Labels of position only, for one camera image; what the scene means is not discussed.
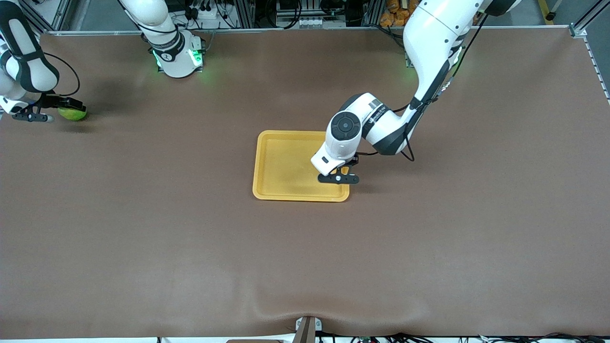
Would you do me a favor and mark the green apple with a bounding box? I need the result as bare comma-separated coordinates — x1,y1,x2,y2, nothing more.
58,107,88,121

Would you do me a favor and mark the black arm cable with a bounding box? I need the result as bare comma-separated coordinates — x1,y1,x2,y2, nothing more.
42,51,81,99
355,14,488,162

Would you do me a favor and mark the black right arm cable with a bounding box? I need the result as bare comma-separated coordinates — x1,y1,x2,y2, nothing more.
42,51,81,99

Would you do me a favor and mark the pile of orange snack bags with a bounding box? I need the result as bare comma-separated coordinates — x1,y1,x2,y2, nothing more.
380,0,420,28

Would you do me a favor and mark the yellow plastic tray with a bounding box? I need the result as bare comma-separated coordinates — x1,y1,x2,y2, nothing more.
252,130,350,202

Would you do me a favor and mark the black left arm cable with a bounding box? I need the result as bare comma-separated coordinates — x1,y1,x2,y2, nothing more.
355,14,488,162

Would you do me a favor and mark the aluminium table edge rail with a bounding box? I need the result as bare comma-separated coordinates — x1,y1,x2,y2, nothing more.
48,26,575,37

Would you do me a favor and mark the brown table mat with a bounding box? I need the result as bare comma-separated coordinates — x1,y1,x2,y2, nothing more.
0,26,610,340

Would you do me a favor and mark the metal table edge bracket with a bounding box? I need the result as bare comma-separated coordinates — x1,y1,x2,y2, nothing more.
295,316,323,343

